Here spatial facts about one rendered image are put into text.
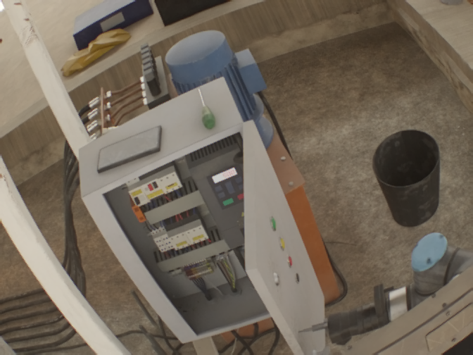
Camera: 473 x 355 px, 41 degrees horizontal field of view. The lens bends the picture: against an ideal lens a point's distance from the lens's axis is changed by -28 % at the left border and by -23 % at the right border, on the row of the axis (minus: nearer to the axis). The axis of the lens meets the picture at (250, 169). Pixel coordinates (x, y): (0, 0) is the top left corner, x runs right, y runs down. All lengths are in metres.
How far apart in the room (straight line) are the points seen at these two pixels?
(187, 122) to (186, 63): 0.70
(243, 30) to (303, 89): 0.48
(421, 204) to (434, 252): 1.52
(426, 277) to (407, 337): 1.06
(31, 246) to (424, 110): 2.56
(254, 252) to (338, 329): 0.30
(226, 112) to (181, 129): 0.10
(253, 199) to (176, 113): 0.37
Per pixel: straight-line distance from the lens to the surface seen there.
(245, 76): 2.51
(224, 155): 1.74
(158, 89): 2.58
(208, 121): 1.66
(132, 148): 1.72
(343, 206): 3.23
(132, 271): 1.86
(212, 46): 2.42
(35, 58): 2.16
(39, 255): 1.39
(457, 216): 3.02
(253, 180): 1.51
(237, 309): 2.12
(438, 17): 3.74
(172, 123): 1.75
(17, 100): 4.73
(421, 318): 0.40
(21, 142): 4.31
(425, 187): 2.87
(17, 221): 1.35
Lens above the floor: 2.20
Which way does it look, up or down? 38 degrees down
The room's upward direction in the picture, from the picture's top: 24 degrees counter-clockwise
